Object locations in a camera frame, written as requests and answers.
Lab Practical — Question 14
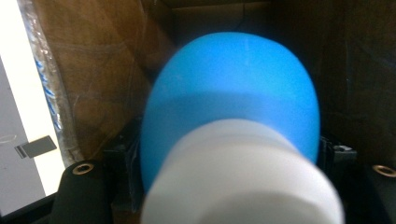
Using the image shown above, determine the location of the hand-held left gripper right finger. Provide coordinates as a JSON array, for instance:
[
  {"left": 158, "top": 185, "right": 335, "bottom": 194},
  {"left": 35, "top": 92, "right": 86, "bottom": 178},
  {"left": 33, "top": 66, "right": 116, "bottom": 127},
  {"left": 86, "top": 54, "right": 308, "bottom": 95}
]
[{"left": 317, "top": 135, "right": 359, "bottom": 195}]

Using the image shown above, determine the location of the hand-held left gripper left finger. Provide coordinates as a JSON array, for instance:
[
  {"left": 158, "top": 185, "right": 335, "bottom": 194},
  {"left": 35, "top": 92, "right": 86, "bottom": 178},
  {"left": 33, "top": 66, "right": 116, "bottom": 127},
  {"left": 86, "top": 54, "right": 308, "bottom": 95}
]
[{"left": 103, "top": 124, "right": 148, "bottom": 217}]

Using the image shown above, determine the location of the cardboard box with dividers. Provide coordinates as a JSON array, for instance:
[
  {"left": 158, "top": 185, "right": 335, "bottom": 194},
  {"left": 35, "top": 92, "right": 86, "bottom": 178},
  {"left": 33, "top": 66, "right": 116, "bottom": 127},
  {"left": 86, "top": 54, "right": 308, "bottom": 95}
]
[{"left": 17, "top": 0, "right": 396, "bottom": 224}]

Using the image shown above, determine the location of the blue bottle with white cap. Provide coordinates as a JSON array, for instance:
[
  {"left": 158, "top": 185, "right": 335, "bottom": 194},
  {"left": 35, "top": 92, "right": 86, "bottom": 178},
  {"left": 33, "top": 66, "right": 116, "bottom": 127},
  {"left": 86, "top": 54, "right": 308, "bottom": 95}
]
[{"left": 139, "top": 31, "right": 346, "bottom": 224}]

